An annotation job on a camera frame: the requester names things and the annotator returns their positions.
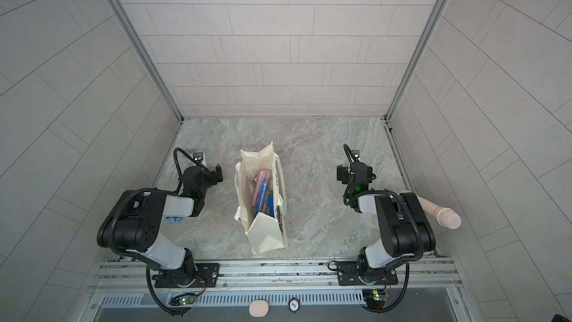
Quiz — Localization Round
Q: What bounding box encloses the pink compass set case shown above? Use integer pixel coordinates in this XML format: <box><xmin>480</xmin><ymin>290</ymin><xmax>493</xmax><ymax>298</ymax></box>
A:
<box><xmin>250</xmin><ymin>168</ymin><xmax>271</xmax><ymax>209</ymax></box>

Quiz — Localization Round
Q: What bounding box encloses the cream canvas floral tote bag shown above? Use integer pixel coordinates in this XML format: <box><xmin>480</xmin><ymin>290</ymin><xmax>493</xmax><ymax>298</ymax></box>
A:
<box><xmin>234</xmin><ymin>144</ymin><xmax>287</xmax><ymax>255</ymax></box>

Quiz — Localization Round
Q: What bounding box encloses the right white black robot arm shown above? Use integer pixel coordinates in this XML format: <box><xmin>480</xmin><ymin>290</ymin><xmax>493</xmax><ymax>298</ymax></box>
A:
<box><xmin>337</xmin><ymin>144</ymin><xmax>436</xmax><ymax>284</ymax></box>

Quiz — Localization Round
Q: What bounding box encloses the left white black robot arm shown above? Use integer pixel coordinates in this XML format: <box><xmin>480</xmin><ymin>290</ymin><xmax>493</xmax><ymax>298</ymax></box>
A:
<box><xmin>96</xmin><ymin>148</ymin><xmax>223</xmax><ymax>289</ymax></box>

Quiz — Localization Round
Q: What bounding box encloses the blue compass set case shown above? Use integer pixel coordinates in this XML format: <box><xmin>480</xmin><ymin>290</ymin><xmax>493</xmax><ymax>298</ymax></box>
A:
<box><xmin>256</xmin><ymin>179</ymin><xmax>271</xmax><ymax>215</ymax></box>

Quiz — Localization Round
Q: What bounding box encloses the left green circuit board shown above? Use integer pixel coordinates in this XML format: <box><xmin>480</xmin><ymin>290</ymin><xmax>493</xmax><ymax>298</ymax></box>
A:
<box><xmin>169</xmin><ymin>292</ymin><xmax>200</xmax><ymax>307</ymax></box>

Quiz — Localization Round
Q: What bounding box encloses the green circuit board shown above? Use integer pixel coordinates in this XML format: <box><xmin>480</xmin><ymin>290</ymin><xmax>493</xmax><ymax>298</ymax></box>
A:
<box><xmin>362</xmin><ymin>290</ymin><xmax>390</xmax><ymax>312</ymax></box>
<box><xmin>169</xmin><ymin>292</ymin><xmax>200</xmax><ymax>307</ymax></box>

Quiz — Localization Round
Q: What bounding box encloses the right green circuit board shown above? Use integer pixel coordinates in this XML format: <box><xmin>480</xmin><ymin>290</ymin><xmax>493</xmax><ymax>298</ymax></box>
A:
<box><xmin>362</xmin><ymin>290</ymin><xmax>390</xmax><ymax>312</ymax></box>

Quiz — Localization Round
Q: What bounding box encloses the pink round pad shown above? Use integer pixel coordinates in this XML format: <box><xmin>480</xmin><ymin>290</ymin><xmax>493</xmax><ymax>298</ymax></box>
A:
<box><xmin>249</xmin><ymin>300</ymin><xmax>270</xmax><ymax>318</ymax></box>

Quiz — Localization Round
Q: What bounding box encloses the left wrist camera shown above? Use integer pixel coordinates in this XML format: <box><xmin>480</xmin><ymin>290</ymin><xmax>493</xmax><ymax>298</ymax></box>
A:
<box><xmin>192</xmin><ymin>152</ymin><xmax>206</xmax><ymax>165</ymax></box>

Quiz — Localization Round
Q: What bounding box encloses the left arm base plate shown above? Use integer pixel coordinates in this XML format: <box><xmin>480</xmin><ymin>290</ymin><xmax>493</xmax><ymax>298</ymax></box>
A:
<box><xmin>151</xmin><ymin>263</ymin><xmax>220</xmax><ymax>289</ymax></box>

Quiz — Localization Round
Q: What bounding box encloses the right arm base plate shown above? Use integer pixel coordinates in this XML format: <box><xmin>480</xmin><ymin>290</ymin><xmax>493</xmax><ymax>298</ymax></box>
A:
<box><xmin>332</xmin><ymin>260</ymin><xmax>399</xmax><ymax>286</ymax></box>

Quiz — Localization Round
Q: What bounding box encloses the aluminium rail frame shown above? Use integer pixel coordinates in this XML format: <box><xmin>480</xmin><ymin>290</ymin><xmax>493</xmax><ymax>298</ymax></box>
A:
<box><xmin>86</xmin><ymin>256</ymin><xmax>463</xmax><ymax>296</ymax></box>

